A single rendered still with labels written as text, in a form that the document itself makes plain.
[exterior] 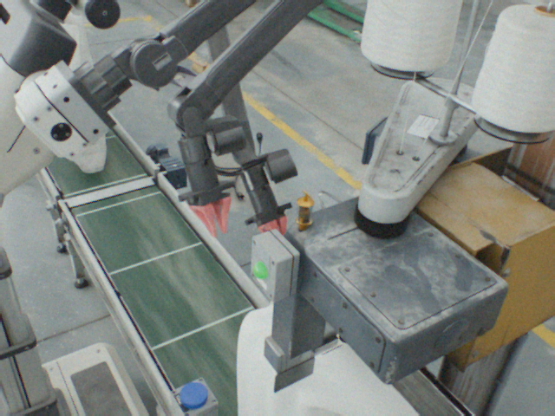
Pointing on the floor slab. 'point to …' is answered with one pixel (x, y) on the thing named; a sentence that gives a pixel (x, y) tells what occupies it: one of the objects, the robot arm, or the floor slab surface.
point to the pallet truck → (340, 19)
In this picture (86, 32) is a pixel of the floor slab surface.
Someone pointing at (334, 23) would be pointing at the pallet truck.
